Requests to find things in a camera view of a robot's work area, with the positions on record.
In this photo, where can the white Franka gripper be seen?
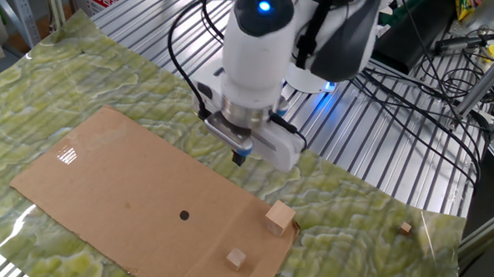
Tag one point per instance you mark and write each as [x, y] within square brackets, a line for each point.
[280, 150]

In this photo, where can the large wooden block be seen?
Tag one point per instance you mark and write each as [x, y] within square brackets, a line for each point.
[279, 219]

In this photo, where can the small wooden block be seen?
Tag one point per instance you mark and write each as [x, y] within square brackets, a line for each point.
[236, 259]

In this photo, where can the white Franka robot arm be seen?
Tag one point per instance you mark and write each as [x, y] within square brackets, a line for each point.
[254, 59]

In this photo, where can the tiny wooden block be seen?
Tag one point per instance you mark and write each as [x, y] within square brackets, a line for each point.
[405, 228]

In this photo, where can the brown cardboard sheet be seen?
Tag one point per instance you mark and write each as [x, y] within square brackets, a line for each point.
[124, 183]

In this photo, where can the green marble pattern mat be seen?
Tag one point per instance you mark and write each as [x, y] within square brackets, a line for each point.
[343, 226]

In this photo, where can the black box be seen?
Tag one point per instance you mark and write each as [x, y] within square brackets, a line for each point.
[405, 45]

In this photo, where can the pair of aluminium posts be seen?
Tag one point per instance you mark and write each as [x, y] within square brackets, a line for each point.
[54, 5]

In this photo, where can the black handheld tool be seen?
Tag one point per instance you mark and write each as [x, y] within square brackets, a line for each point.
[456, 44]

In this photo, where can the slanted aluminium strut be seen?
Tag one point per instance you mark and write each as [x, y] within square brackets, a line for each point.
[483, 82]

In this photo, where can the grey perforated shelf upright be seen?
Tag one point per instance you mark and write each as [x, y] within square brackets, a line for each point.
[21, 7]

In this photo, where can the yellow green snack bag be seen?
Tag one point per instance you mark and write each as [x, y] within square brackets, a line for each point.
[465, 8]

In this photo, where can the aluminium table frame corner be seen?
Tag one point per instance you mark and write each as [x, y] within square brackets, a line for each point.
[485, 232]

